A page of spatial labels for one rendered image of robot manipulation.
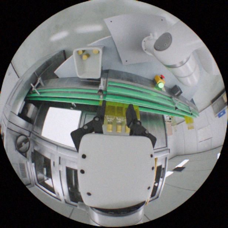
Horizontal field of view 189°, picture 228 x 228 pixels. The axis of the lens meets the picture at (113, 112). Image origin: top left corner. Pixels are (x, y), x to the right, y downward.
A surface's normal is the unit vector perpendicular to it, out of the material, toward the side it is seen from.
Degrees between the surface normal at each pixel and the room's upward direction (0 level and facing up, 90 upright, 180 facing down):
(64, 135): 90
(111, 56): 0
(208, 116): 90
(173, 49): 59
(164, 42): 79
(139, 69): 0
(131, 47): 2
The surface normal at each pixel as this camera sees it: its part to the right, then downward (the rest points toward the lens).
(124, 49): -0.01, 0.90
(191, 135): -0.99, -0.12
